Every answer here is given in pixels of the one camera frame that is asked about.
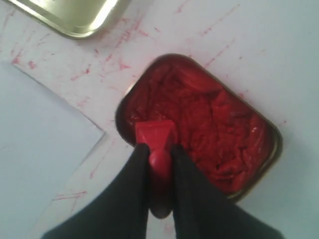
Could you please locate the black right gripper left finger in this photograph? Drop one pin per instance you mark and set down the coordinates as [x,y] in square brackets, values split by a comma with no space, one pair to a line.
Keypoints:
[119,212]

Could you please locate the red ink tin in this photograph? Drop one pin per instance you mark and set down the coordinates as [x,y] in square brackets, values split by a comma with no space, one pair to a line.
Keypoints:
[231,142]

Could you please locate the red rubber stamp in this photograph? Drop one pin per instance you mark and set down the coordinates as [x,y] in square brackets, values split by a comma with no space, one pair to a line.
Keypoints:
[160,136]

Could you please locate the white paper sheet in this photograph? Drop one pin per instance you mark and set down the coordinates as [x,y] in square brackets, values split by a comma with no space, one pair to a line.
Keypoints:
[42,141]

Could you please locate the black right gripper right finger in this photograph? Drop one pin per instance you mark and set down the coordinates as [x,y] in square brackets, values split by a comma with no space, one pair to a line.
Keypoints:
[201,211]

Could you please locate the gold tin lid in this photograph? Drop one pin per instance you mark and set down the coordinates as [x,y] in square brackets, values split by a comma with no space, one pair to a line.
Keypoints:
[77,19]

